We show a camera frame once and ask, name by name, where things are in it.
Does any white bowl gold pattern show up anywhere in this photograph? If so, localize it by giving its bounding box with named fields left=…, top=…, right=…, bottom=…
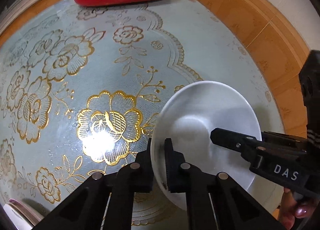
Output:
left=151, top=81, right=261, bottom=210

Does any pink rimmed floral plate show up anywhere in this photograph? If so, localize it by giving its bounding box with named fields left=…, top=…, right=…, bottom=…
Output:
left=3, top=199, right=44, bottom=229

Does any person's right hand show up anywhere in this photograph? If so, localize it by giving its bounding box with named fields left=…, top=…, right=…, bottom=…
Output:
left=278, top=188, right=318, bottom=229

